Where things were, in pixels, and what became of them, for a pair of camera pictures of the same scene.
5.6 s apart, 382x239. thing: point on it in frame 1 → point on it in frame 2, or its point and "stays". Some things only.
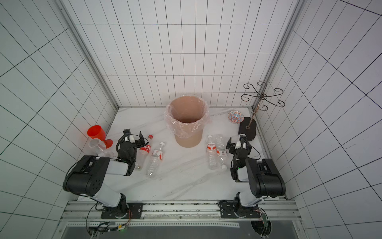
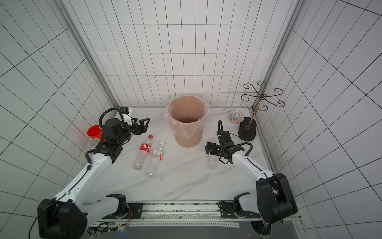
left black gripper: [142, 139] → [143, 128]
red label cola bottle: [143, 155] stays
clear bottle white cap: [157, 155] stays
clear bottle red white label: [211, 147] stays
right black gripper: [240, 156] → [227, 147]
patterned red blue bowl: [236, 117] stays
